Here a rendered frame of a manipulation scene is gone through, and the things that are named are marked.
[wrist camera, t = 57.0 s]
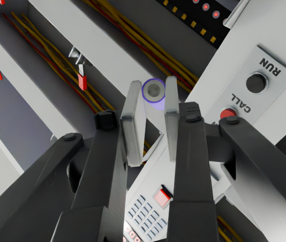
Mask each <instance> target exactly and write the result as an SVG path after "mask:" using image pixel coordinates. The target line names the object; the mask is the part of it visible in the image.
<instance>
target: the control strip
mask: <svg viewBox="0 0 286 242"><path fill-rule="evenodd" d="M174 175H175V163H172V162H170V159H169V151H168V146H167V147H166V148H165V150H164V151H163V153H162V154H161V156H160V157H159V159H158V160H157V162H156V163H155V164H154V166H153V167H152V169H151V170H150V172H149V173H148V175H147V176H146V178H145V179H144V181H143V182H142V184H141V185H140V187H139V188H138V190H137V191H136V193H135V194H134V196H133V197H132V199H131V200H130V202H129V203H128V205H127V206H126V208H125V215H124V227H125V226H126V224H128V225H129V227H130V228H131V229H132V230H133V231H134V233H135V234H136V235H137V236H138V237H139V238H140V239H141V242H154V241H157V240H160V239H161V238H162V237H163V236H164V235H165V234H166V233H167V226H168V215H169V204H170V201H172V200H173V193H174ZM218 181H219V180H218V179H217V178H216V177H215V176H214V175H213V174H212V173H211V183H212V187H213V186H214V185H215V184H216V183H217V182H218ZM124 237H125V238H126V240H127V241H128V242H135V241H134V240H133V239H132V238H131V236H130V235H129V234H128V233H127V232H126V230H125V229H124Z"/></svg>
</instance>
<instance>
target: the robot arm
mask: <svg viewBox="0 0 286 242"><path fill-rule="evenodd" d="M93 117H94V122H95V126H96V133H95V136H93V137H91V138H87V139H83V136H82V134H81V133H67V134H66V135H64V136H62V137H60V138H59V139H58V140H57V141H56V142H55V143H54V144H53V145H52V146H51V147H50V148H49V149H48V150H47V151H46V152H45V153H44V154H42V155H41V156H40V157H39V158H38V159H37V160H36V161H35V162H34V163H33V164H32V165H31V166H30V167H29V168H28V169H27V170H26V171H25V172H24V173H23V174H22V175H21V176H20V177H19V178H18V179H17V180H16V181H15V182H14V183H13V184H11V185H10V186H9V187H8V188H7V189H6V190H5V191H4V192H3V193H2V194H1V195H0V242H123V236H124V215H125V200H126V185H127V171H128V166H127V161H128V165H129V166H130V167H139V166H140V164H142V158H143V148H144V137H145V127H146V110H145V104H144V98H143V96H142V84H141V81H139V80H136V81H132V82H131V84H130V87H129V90H128V94H127V97H126V100H125V104H124V108H123V110H105V111H101V112H98V113H96V114H95V115H94V116H93ZM164 119H165V127H166V135H167V143H168V151H169V159H170V162H172V163H175V175H174V193H173V200H172V201H170V204H169V215H168V226H167V236H166V238H165V239H161V240H157V241H154V242H220V240H219V232H218V224H217V216H216V208H215V201H214V199H213V192H212V183H211V172H210V164H209V162H216V163H220V166H221V169H222V171H223V172H224V174H225V175H226V177H227V178H228V180H229V181H230V183H231V184H232V186H233V188H234V189H235V191H236V192H237V194H238V195H239V197H240V198H241V200H242V202H243V203H244V205H245V206H246V208H247V209H248V211H249V212H250V214H251V215H252V217H253V218H254V220H255V221H256V223H257V224H258V226H259V227H260V229H261V231H262V232H263V234H264V235H265V237H266V239H267V240H268V242H286V155H285V154H284V153H283V152H282V151H280V150H279V149H278V148H277V147H276V146H275V145H274V144H272V143H271V142H270V141H269V140H268V139H267V138H266V137H265V136H263V135H262V134H261V133H260V132H259V131H258V130H257V129H256V128H254V127H253V126H252V125H251V124H250V123H249V122H248V121H247V120H245V119H244V118H242V117H238V116H228V117H224V118H221V119H220V120H219V125H214V124H208V123H205V122H204V118H203V117H202V116H201V112H200V108H199V104H198V103H196V102H195V101H193V102H184V103H179V100H178V90H177V79H176V77H175V76H168V77H167V78H166V84H165V104H164ZM126 158H127V161H126Z"/></svg>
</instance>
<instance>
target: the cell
mask: <svg viewBox="0 0 286 242"><path fill-rule="evenodd" d="M142 96H143V98H144V99H145V100H146V101H147V102H148V103H149V104H150V105H152V106H153V107H154V108H155V109H157V110H164V104H165V83H164V82H163V81H162V80H161V79H158V78H151V79H148V80H147V81H146V82H145V83H144V84H143V86H142Z"/></svg>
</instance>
